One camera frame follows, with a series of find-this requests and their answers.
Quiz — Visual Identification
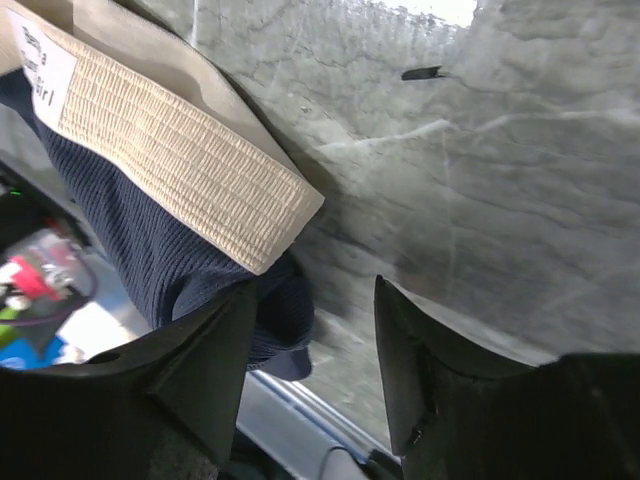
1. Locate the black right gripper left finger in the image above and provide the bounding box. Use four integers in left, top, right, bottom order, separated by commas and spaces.
1, 282, 257, 479

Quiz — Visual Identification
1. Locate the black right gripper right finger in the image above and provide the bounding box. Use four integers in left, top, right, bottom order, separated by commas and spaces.
374, 278, 639, 479

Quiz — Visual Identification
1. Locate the aluminium mounting rail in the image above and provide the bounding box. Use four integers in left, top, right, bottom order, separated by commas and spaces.
237, 371, 403, 479

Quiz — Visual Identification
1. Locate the navy underwear cream waistband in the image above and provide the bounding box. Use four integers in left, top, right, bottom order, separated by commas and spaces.
1, 1, 324, 381

